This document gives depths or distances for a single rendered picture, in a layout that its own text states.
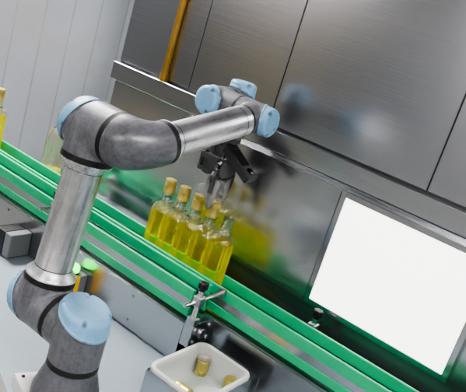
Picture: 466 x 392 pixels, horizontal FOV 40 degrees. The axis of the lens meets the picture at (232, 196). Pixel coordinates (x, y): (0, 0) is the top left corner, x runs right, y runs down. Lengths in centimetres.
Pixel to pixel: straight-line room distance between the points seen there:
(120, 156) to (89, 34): 374
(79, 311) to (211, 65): 93
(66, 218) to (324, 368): 74
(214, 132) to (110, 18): 367
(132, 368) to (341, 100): 90
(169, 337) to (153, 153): 65
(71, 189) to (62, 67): 363
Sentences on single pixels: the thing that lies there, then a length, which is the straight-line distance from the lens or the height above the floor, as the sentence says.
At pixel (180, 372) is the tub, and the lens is 171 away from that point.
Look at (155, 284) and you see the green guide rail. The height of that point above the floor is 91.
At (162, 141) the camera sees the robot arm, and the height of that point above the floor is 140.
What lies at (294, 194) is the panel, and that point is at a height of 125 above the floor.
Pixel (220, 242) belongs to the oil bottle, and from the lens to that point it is 177.
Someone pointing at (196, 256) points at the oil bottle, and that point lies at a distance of 183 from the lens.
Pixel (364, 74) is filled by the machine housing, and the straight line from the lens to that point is 174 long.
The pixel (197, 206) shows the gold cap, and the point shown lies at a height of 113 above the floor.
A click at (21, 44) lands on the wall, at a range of 487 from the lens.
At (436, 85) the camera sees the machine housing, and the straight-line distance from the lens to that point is 167.
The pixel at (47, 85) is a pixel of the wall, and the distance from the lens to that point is 499.
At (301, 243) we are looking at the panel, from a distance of 180.
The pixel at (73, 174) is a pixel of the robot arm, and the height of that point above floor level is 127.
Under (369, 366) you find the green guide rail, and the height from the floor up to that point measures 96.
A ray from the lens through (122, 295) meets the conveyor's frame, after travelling 187.
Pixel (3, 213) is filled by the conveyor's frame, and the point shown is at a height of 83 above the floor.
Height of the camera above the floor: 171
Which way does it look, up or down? 17 degrees down
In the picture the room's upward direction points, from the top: 17 degrees clockwise
